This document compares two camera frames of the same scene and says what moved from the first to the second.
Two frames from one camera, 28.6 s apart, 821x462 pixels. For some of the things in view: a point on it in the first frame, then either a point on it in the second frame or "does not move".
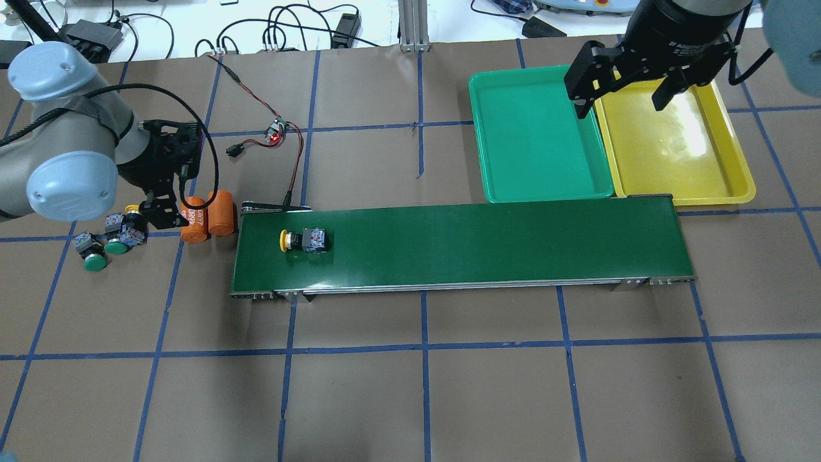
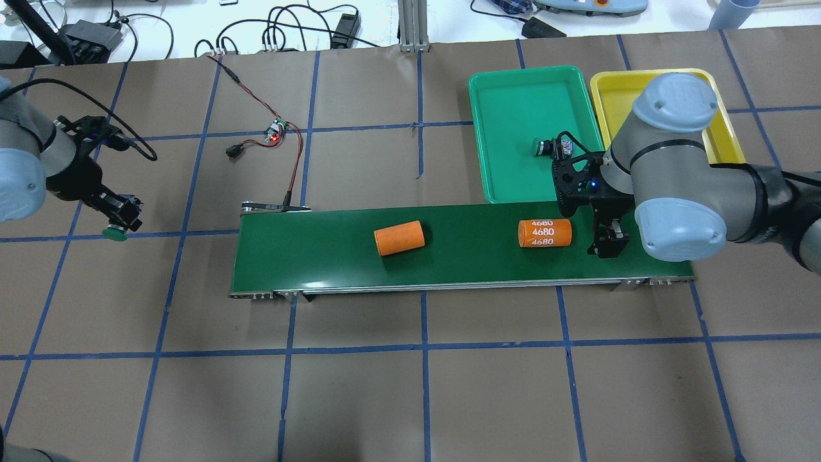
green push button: (91, 248) to (124, 217)
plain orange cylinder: (220, 213) to (399, 237)
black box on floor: (93, 40) does not move
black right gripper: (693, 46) to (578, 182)
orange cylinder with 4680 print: (197, 230) to (534, 233)
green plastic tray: (533, 146) does not move
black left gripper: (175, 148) to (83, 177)
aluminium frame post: (413, 25) does not move
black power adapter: (349, 24) does not move
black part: (115, 248) to (560, 147)
